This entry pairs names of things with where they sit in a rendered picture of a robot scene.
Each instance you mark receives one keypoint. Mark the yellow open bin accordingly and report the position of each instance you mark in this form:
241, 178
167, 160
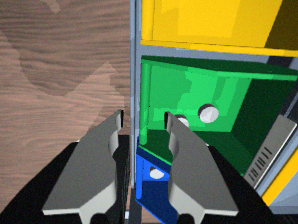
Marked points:
253, 23

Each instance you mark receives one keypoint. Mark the green bin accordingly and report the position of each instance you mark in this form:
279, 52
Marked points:
248, 96

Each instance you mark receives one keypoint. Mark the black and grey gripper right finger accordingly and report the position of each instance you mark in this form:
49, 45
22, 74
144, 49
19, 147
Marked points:
204, 184

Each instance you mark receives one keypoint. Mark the white round disc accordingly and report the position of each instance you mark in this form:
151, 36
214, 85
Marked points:
208, 113
155, 173
183, 119

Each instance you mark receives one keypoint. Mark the yellow flat bar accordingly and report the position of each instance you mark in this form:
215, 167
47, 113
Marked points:
286, 172

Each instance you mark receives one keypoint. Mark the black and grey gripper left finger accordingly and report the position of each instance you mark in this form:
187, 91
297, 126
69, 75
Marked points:
79, 182

